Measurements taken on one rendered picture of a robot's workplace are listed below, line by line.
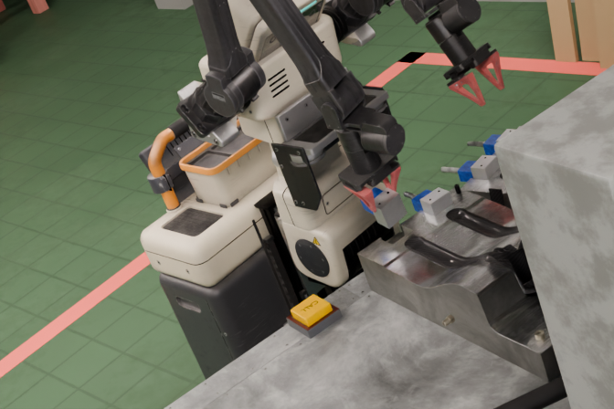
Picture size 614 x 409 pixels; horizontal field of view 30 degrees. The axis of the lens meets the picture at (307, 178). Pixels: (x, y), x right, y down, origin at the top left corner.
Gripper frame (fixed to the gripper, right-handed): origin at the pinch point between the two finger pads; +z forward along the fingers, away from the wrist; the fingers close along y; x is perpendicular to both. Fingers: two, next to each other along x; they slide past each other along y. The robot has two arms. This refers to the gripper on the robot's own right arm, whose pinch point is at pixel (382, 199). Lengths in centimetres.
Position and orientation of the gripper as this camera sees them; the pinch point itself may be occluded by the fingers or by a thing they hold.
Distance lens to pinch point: 220.5
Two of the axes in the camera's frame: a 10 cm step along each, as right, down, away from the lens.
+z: 3.5, 7.3, 5.9
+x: -5.8, -3.3, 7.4
